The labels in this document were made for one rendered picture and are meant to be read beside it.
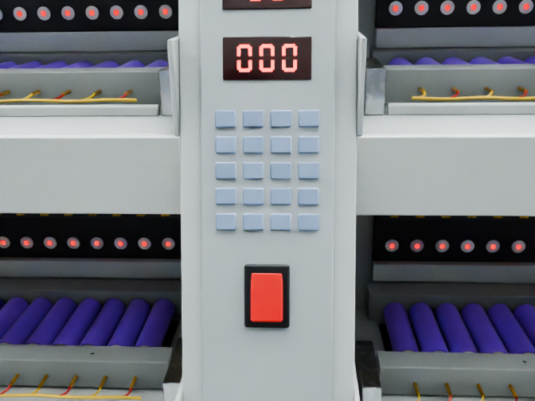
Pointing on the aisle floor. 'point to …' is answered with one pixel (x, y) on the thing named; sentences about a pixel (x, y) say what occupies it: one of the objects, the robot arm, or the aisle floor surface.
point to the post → (340, 316)
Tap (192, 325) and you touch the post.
